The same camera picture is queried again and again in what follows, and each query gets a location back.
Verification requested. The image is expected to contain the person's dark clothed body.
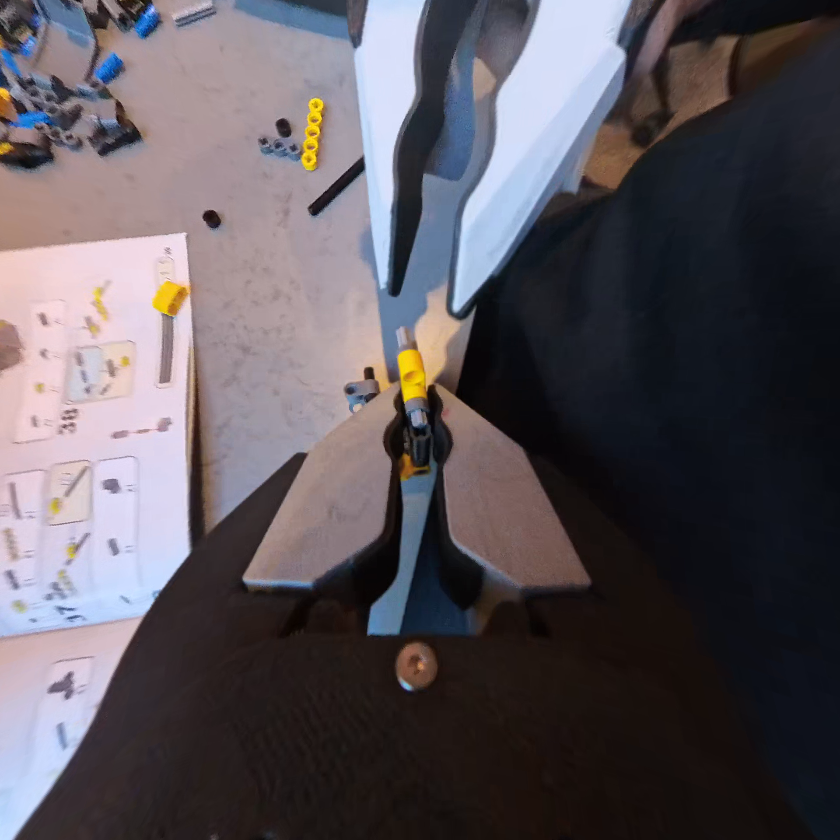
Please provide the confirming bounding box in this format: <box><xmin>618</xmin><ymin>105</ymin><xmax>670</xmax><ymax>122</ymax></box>
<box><xmin>456</xmin><ymin>33</ymin><xmax>840</xmax><ymax>840</ymax></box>

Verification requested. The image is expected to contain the yellow five-hole beam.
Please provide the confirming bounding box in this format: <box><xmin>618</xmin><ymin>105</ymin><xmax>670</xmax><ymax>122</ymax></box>
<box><xmin>301</xmin><ymin>97</ymin><xmax>326</xmax><ymax>173</ymax></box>

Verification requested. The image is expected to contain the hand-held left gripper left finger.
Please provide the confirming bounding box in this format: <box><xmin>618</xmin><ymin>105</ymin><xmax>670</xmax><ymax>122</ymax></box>
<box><xmin>241</xmin><ymin>384</ymin><xmax>404</xmax><ymax>596</ymax></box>

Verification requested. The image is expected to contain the pile of small brick pieces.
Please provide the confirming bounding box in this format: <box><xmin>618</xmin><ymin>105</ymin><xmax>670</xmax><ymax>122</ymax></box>
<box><xmin>0</xmin><ymin>0</ymin><xmax>161</xmax><ymax>170</ymax></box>

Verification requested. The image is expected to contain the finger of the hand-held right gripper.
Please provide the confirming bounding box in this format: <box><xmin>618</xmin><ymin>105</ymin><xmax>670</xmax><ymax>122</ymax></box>
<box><xmin>446</xmin><ymin>0</ymin><xmax>632</xmax><ymax>320</ymax></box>
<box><xmin>353</xmin><ymin>0</ymin><xmax>462</xmax><ymax>298</ymax></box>

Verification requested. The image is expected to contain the small yellow axle assembly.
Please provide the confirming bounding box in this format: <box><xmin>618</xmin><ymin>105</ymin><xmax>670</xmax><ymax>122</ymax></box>
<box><xmin>395</xmin><ymin>326</ymin><xmax>437</xmax><ymax>476</ymax></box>

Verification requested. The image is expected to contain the short black axle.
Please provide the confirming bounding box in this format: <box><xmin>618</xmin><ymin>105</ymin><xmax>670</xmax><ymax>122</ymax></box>
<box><xmin>308</xmin><ymin>156</ymin><xmax>366</xmax><ymax>216</ymax></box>

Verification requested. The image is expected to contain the instruction booklet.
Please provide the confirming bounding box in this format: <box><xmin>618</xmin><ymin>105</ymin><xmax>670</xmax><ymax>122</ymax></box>
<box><xmin>0</xmin><ymin>233</ymin><xmax>196</xmax><ymax>828</ymax></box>

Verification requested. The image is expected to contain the grey curved panel piece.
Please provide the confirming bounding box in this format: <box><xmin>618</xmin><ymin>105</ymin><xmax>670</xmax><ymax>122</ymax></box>
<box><xmin>36</xmin><ymin>0</ymin><xmax>99</xmax><ymax>80</ymax></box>

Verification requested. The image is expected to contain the black office chair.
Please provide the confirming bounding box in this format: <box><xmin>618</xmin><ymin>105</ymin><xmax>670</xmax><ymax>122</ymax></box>
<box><xmin>630</xmin><ymin>39</ymin><xmax>749</xmax><ymax>148</ymax></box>

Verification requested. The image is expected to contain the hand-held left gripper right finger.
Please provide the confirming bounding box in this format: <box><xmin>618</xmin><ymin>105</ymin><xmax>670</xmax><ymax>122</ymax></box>
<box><xmin>430</xmin><ymin>385</ymin><xmax>593</xmax><ymax>613</ymax></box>

